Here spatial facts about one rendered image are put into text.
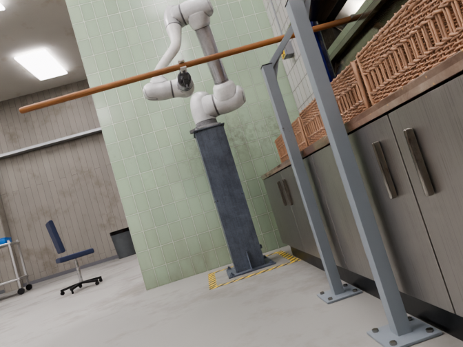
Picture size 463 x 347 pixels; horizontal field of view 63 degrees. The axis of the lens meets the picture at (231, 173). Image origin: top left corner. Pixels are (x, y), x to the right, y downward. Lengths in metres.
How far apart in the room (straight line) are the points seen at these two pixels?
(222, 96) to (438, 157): 1.98
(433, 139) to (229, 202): 1.90
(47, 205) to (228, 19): 7.53
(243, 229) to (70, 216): 7.62
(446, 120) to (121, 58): 2.92
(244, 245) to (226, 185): 0.42
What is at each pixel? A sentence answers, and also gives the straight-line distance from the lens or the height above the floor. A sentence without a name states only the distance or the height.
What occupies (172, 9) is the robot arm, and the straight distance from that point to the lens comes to 2.63.
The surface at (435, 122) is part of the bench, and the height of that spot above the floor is 0.49.
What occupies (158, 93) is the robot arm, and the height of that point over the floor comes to 1.17.
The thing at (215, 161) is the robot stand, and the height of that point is 0.76.
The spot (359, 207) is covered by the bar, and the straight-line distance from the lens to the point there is 1.06.
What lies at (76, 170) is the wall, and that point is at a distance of 9.89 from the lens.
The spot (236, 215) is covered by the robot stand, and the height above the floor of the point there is 0.37.
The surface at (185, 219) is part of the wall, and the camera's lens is 3.09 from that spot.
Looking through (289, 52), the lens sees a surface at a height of 1.42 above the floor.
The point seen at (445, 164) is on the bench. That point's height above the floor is 0.41.
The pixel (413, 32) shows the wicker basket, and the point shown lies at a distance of 0.86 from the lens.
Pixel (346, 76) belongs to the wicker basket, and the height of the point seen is 0.71.
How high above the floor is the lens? 0.46
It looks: 4 degrees up
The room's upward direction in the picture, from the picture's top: 17 degrees counter-clockwise
